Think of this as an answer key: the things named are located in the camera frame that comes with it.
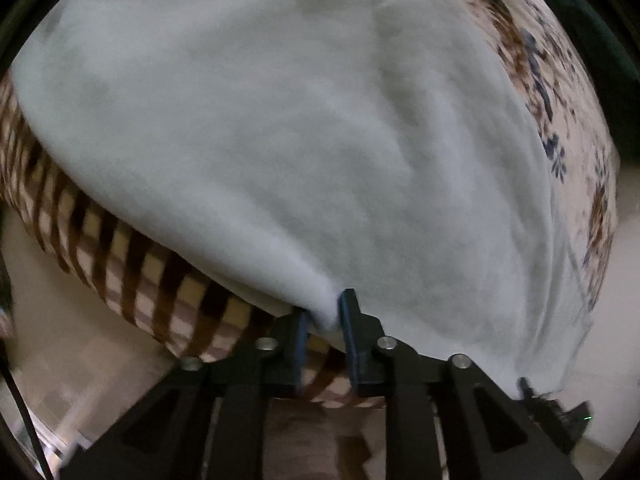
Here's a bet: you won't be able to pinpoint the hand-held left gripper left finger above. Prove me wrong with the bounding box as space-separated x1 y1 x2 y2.
60 310 308 480

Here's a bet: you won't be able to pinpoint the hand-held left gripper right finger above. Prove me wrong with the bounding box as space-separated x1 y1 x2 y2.
339 288 583 480

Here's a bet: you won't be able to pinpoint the light green pants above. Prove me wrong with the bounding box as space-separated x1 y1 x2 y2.
10 0 596 401

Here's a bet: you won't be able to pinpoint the floral quilt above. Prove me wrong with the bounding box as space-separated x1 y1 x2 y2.
440 0 623 316

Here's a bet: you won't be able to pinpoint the large dark teal pillow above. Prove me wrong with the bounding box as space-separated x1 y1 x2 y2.
525 0 626 91

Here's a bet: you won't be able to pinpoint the black cable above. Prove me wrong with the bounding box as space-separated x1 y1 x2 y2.
0 245 56 480

